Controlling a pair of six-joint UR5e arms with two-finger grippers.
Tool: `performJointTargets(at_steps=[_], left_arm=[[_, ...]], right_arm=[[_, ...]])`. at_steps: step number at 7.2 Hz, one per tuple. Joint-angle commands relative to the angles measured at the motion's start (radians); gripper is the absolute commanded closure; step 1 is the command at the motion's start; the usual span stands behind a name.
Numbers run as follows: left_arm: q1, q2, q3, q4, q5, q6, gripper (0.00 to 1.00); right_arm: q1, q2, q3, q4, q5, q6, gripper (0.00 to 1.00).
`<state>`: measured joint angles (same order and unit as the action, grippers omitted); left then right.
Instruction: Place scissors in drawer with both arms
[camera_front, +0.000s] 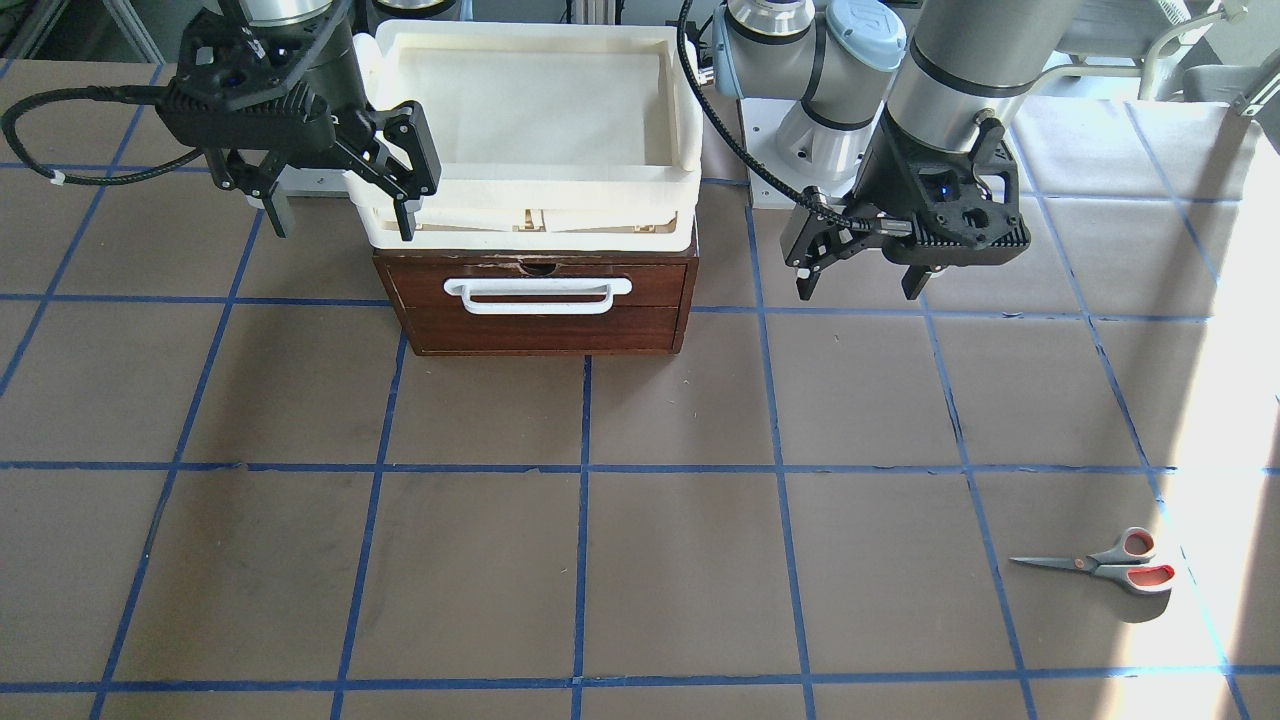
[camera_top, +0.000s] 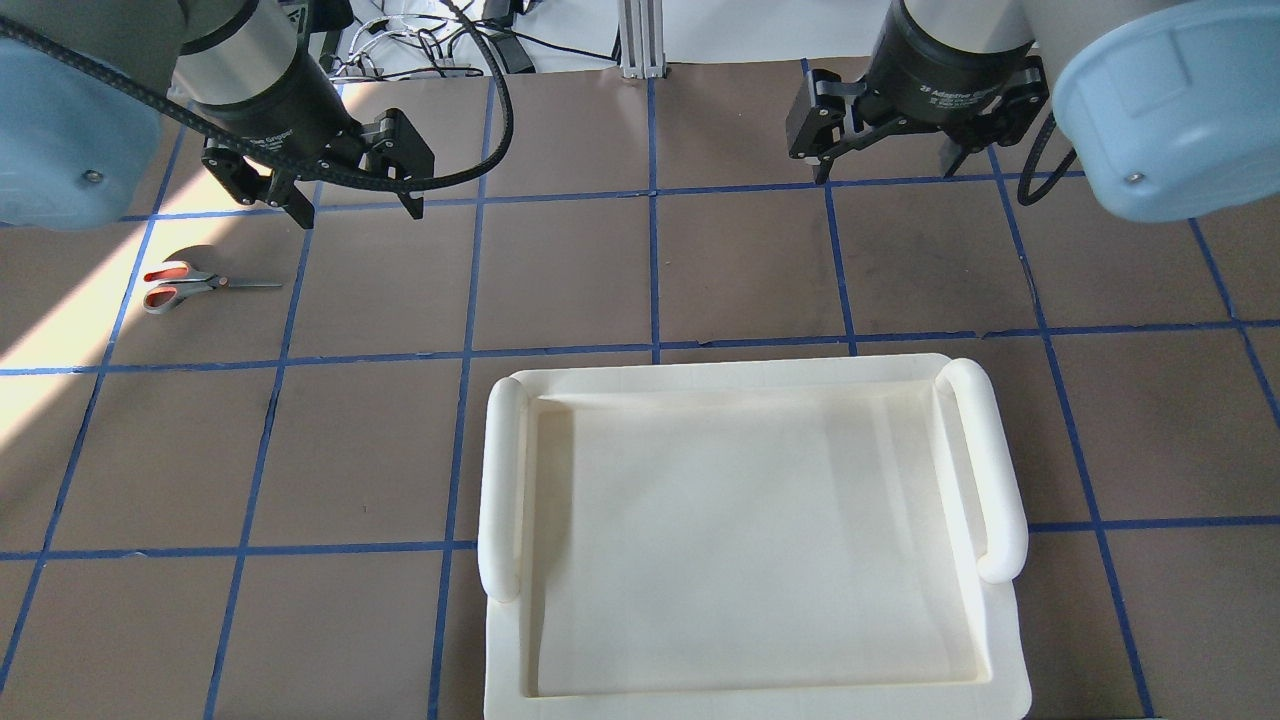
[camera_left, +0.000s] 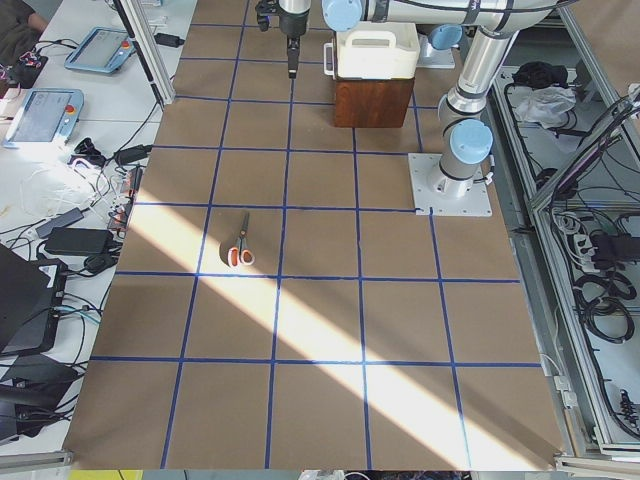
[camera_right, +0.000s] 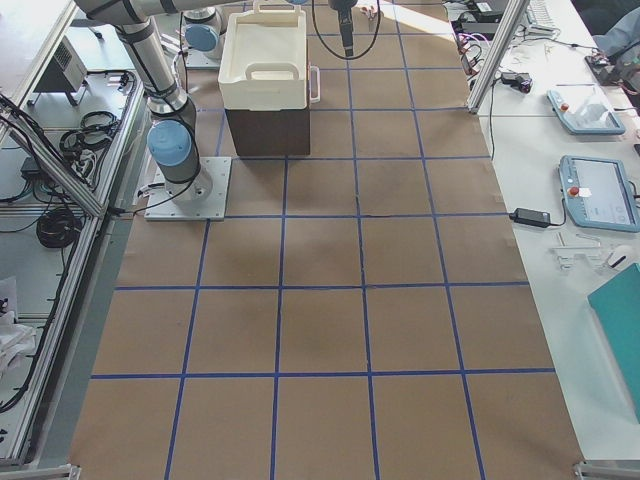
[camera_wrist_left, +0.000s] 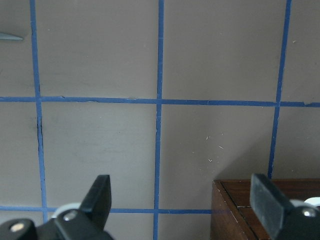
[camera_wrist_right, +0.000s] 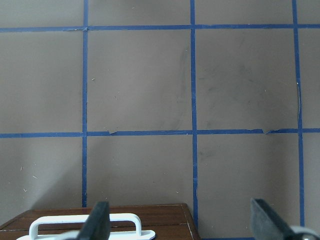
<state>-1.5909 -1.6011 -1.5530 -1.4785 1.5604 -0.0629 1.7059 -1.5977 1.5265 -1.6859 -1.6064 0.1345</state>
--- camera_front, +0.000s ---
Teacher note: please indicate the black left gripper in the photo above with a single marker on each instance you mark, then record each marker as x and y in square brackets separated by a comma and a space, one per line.
[884, 180]

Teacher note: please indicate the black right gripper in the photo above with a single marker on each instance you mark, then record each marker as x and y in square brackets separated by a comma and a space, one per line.
[333, 80]

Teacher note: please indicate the grey red-handled scissors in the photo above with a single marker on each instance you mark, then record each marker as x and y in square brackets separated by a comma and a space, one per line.
[1128, 564]

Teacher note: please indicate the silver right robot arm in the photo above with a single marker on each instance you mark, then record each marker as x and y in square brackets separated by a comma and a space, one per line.
[266, 85]

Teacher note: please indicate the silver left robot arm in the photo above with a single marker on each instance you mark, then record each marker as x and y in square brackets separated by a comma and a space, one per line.
[916, 116]

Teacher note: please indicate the dark wooden drawer cabinet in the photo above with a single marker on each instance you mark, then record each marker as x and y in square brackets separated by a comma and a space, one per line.
[623, 330]

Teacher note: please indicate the white plastic tray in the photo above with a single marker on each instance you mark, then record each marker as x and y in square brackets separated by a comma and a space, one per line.
[552, 138]

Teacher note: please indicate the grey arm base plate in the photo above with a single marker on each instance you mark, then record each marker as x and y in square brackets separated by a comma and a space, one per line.
[295, 183]
[765, 150]

